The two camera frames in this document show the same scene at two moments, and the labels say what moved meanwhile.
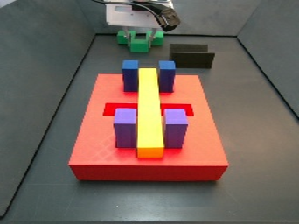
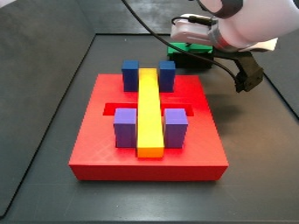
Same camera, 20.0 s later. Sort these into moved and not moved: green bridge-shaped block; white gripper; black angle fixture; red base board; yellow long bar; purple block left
Moved: white gripper; green bridge-shaped block
Not moved: red base board; black angle fixture; purple block left; yellow long bar
